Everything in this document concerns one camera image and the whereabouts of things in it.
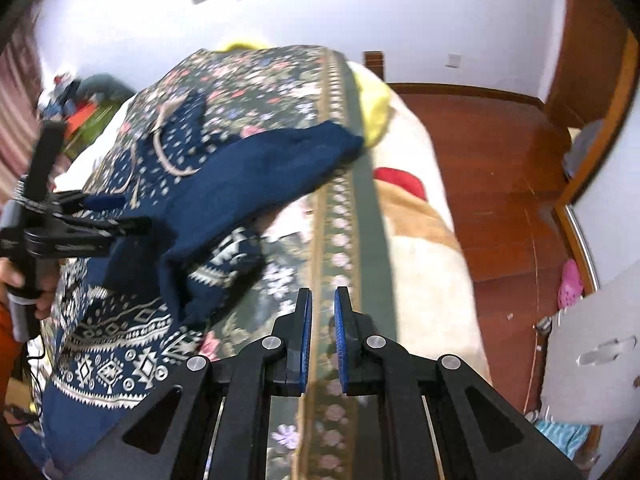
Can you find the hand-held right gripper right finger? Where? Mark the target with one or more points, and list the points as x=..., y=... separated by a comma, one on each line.
x=342, y=345

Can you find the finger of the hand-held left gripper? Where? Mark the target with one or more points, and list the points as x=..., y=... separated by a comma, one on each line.
x=102, y=201
x=100, y=232

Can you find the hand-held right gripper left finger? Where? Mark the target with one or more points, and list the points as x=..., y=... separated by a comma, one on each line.
x=305, y=345

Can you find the navy patterned sweater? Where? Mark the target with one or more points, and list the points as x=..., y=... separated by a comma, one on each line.
x=210, y=185

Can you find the person's left hand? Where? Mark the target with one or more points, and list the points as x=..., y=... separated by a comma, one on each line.
x=44, y=295

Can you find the striped pink curtain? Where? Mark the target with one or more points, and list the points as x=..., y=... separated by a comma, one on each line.
x=17, y=110

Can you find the pile of colourful clutter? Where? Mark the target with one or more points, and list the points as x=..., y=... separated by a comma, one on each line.
x=85, y=110

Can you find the cream plush printed blanket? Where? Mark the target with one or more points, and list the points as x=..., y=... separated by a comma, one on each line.
x=430, y=260

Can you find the green floral blanket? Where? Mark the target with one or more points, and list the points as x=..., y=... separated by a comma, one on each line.
x=345, y=220

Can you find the pink slipper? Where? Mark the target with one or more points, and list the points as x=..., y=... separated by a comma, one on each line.
x=570, y=282

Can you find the light blue cloth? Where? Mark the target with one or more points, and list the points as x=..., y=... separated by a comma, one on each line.
x=560, y=437

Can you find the yellow pillow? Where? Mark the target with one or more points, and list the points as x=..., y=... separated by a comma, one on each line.
x=375, y=105

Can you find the grey cloth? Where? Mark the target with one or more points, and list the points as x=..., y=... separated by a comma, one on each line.
x=582, y=150

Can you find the wooden bed post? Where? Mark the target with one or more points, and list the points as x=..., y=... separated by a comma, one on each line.
x=373, y=62

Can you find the white wall socket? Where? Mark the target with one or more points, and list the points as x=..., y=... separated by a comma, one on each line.
x=453, y=60

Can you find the wooden door frame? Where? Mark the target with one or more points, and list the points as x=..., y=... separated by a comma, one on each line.
x=585, y=50

